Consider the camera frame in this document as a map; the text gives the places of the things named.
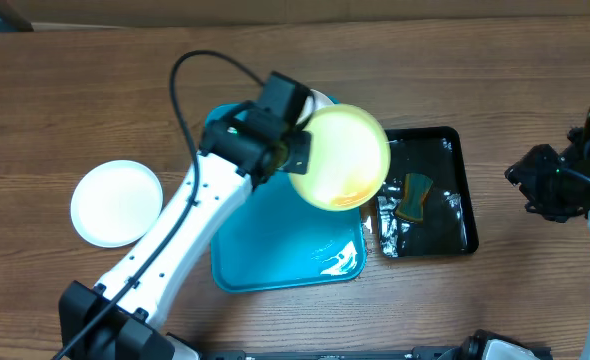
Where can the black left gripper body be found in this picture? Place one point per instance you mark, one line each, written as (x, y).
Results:
(284, 149)

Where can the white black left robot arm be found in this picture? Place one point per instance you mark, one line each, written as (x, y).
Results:
(120, 317)

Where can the white plate with red stain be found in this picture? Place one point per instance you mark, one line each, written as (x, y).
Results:
(315, 101)

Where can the green yellow sponge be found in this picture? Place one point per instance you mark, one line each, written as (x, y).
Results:
(416, 189)

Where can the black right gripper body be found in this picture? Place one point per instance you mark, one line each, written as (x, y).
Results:
(525, 178)

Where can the black plastic tray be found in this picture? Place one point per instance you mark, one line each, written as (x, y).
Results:
(449, 227)

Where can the teal plastic tray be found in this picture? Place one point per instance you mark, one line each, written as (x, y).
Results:
(277, 240)

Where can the yellow green plate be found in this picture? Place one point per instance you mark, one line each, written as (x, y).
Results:
(349, 158)

